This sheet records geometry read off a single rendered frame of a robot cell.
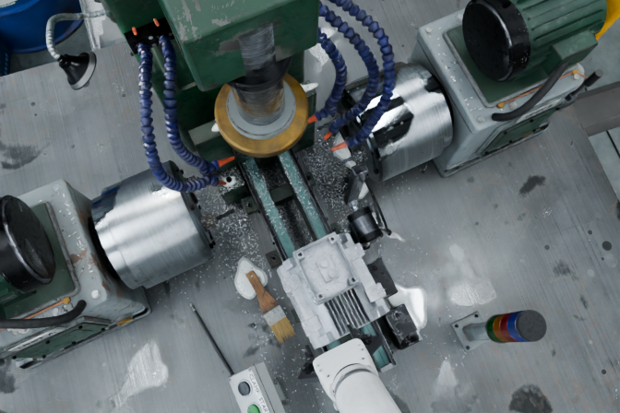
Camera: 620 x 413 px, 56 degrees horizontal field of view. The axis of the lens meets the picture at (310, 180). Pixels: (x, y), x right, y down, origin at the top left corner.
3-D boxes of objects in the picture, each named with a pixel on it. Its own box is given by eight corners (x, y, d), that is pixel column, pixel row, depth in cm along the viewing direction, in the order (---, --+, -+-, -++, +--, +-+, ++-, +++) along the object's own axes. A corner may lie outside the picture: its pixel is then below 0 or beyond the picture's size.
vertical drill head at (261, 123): (211, 115, 126) (157, -22, 79) (287, 84, 128) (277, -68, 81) (244, 188, 121) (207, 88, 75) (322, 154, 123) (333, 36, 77)
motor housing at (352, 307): (278, 275, 143) (273, 264, 125) (346, 241, 146) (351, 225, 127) (314, 350, 138) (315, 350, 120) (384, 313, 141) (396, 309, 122)
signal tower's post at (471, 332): (450, 324, 152) (503, 314, 112) (476, 311, 153) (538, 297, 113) (465, 352, 150) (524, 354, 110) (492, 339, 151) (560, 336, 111)
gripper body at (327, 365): (337, 418, 98) (320, 383, 109) (389, 391, 100) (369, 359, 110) (320, 383, 96) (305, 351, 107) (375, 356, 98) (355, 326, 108)
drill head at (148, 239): (64, 229, 146) (17, 206, 122) (198, 171, 151) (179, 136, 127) (97, 321, 140) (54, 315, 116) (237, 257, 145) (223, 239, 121)
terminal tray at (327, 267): (292, 257, 129) (291, 253, 122) (334, 237, 130) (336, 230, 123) (315, 307, 126) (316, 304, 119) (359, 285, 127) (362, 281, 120)
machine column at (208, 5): (149, 67, 172) (-30, -260, 79) (265, 20, 176) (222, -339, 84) (220, 232, 158) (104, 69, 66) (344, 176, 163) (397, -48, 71)
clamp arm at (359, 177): (341, 196, 141) (350, 165, 116) (352, 192, 141) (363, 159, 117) (348, 209, 140) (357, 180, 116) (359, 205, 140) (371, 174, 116)
